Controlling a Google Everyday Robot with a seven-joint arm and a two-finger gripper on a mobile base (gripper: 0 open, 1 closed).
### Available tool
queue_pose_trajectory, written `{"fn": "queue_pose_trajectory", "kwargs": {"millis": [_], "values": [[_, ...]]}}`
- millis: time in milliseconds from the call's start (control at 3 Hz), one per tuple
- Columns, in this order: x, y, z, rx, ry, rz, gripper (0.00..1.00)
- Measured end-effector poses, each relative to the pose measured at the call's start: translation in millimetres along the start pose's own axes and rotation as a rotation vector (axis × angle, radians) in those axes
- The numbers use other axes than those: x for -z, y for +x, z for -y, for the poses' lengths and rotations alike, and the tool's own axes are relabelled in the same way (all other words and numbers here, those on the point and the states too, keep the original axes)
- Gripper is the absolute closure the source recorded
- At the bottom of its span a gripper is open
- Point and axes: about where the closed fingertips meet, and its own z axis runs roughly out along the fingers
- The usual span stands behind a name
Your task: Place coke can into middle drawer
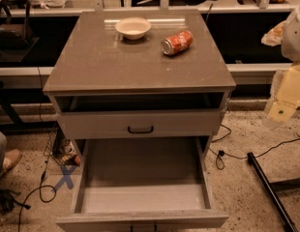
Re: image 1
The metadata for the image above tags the open grey middle drawer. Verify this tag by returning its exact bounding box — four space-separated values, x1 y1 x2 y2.
57 137 227 232

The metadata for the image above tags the grey drawer cabinet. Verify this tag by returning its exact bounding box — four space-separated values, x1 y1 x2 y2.
42 9 237 232

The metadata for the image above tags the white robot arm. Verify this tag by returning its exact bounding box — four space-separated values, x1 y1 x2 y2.
261 5 300 127

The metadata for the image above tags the closed grey top drawer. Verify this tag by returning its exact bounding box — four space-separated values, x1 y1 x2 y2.
57 110 224 139

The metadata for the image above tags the brown shoe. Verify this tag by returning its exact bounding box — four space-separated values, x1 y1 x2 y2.
0 149 22 179

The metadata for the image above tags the wire basket with items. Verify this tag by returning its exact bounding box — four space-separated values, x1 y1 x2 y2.
44 128 80 166

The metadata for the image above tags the black strap on floor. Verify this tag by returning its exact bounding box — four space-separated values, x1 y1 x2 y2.
0 187 32 216

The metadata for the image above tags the black metal stand leg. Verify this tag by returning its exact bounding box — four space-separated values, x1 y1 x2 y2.
247 153 300 232

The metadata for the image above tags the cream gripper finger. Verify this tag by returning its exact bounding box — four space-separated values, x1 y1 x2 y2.
263 63 300 127

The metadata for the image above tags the black drawer handle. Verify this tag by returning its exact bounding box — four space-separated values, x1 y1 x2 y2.
127 126 154 134

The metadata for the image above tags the black floor cable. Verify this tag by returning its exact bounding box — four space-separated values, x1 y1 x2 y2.
208 124 300 171
17 66 61 232

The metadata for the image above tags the black bag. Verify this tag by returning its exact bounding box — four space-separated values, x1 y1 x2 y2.
0 0 39 63

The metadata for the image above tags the orange soda can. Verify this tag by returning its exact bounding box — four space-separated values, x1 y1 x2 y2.
161 30 193 56

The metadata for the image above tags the black floor cable right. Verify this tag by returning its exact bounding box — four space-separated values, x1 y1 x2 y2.
208 124 300 171

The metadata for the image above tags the white paper bowl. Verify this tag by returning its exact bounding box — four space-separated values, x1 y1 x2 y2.
115 17 151 41

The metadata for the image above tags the black floor cable left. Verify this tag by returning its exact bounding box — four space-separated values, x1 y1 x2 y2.
17 66 61 232

